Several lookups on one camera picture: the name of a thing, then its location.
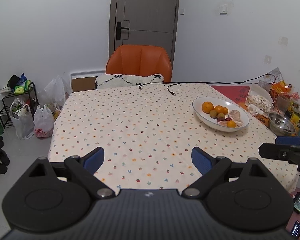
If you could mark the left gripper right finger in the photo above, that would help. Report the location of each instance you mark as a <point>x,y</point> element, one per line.
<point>212,169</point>

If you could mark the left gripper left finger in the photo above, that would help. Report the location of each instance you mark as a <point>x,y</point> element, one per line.
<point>82,170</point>

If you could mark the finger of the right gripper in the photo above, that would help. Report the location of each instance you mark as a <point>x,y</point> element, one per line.
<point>273,151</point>
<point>287,140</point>

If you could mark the large orange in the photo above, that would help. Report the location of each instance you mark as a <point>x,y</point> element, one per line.
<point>207,107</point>
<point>231,124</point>

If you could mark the brown longan fruit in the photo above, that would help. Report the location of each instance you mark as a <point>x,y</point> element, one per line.
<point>221,116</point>
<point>213,114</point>

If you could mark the small mandarin orange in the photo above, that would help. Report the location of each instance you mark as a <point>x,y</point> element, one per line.
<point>219,109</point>

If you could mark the stainless steel bowl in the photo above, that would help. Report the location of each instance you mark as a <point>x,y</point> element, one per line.
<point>280,125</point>

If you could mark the box of white snacks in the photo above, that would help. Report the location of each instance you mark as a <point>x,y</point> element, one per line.
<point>258,101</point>

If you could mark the orange snack packets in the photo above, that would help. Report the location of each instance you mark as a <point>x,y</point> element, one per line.
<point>279,87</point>

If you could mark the white plate blue rim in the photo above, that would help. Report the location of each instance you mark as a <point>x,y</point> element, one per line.
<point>212,123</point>

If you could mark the tiny kumquat in plate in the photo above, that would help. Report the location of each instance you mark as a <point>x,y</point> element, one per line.
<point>225,111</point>

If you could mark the white plastic bag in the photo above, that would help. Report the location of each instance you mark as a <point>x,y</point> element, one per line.
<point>22,120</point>
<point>43,122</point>

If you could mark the red table mat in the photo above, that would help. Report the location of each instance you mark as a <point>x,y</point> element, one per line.
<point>237,94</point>

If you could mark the phone with screen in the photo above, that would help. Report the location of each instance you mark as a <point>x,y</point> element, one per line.
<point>295,232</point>

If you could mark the floral patterned tablecloth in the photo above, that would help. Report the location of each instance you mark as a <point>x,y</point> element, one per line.
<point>148,134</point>

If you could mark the clear plastic bag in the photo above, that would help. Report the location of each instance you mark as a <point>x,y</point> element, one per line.
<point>57,91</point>

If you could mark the white black-stitched cushion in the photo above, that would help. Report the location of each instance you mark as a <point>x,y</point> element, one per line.
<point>120,80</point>

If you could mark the green packet on shelf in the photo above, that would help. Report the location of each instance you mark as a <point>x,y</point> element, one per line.
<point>22,88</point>

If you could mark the black metal shelf rack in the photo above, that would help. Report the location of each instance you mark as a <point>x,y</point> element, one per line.
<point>7,98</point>

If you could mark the orange leather chair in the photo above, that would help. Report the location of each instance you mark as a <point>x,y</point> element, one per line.
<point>141,61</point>

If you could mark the grey door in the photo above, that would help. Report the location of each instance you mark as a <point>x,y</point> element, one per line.
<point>150,22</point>

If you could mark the cork board white frame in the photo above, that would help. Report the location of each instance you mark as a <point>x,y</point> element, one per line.
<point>82,81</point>

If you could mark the black door handle lock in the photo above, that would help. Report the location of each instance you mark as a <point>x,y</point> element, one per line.
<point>119,28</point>

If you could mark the white light switch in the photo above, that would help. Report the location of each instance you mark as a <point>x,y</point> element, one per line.
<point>223,9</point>

